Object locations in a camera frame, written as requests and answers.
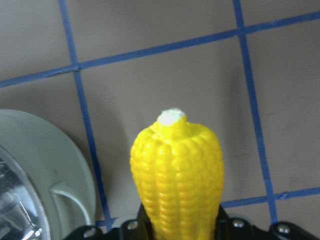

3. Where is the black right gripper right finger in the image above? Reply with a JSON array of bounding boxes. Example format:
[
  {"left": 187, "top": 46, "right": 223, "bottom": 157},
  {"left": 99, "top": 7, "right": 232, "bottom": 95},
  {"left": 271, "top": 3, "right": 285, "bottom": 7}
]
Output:
[{"left": 212, "top": 204, "right": 320, "bottom": 240}]

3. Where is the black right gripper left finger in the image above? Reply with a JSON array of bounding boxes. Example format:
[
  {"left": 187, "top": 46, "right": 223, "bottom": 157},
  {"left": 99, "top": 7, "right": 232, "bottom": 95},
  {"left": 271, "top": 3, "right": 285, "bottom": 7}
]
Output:
[{"left": 64, "top": 204, "right": 153, "bottom": 240}]

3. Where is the yellow toy corn cob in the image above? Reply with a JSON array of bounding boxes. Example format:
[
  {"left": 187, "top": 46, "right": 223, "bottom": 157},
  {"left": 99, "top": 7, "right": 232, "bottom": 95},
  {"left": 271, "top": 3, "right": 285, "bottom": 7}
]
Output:
[{"left": 130, "top": 108, "right": 224, "bottom": 240}]

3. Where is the pale green cooking pot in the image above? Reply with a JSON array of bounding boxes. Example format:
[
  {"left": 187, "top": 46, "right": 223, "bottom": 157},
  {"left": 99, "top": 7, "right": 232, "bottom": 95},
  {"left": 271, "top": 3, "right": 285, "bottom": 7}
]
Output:
[{"left": 0, "top": 109, "right": 97, "bottom": 240}]

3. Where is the glass pot lid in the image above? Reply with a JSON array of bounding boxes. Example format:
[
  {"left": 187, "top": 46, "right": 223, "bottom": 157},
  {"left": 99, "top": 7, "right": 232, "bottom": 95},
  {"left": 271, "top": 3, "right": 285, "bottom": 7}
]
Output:
[{"left": 0, "top": 147, "right": 51, "bottom": 240}]

